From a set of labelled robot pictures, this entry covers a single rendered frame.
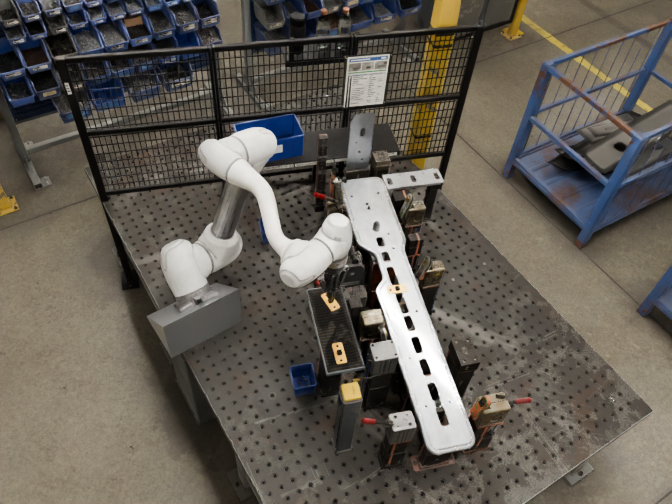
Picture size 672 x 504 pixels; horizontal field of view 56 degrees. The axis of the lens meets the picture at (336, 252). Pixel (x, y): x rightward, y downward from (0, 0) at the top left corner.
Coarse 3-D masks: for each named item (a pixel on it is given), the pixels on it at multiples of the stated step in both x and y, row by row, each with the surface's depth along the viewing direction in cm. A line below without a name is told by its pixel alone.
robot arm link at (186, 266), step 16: (176, 240) 273; (160, 256) 270; (176, 256) 266; (192, 256) 269; (208, 256) 275; (176, 272) 266; (192, 272) 268; (208, 272) 276; (176, 288) 268; (192, 288) 269
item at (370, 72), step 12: (348, 60) 295; (360, 60) 297; (372, 60) 298; (384, 60) 300; (348, 72) 300; (360, 72) 302; (372, 72) 304; (384, 72) 305; (360, 84) 307; (372, 84) 309; (384, 84) 311; (348, 96) 311; (360, 96) 313; (372, 96) 315; (384, 96) 316; (348, 108) 317
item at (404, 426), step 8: (392, 416) 225; (400, 416) 225; (408, 416) 225; (400, 424) 223; (408, 424) 224; (392, 432) 223; (400, 432) 223; (408, 432) 225; (384, 440) 241; (392, 440) 228; (400, 440) 229; (408, 440) 231; (384, 448) 242; (392, 448) 236; (400, 448) 238; (376, 456) 252; (384, 456) 244; (392, 456) 241; (400, 456) 243; (384, 464) 246; (392, 464) 248; (400, 464) 250
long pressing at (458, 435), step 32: (352, 192) 301; (384, 192) 303; (352, 224) 288; (384, 224) 290; (384, 288) 267; (416, 288) 269; (416, 320) 258; (416, 384) 240; (448, 384) 241; (416, 416) 232; (448, 416) 233; (448, 448) 226
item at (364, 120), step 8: (352, 120) 287; (360, 120) 288; (368, 120) 289; (352, 128) 291; (360, 128) 292; (368, 128) 293; (352, 136) 294; (360, 136) 296; (368, 136) 297; (352, 144) 298; (360, 144) 300; (368, 144) 301; (352, 152) 302; (360, 152) 304; (368, 152) 305; (352, 160) 307; (360, 160) 308; (368, 160) 309; (352, 168) 311
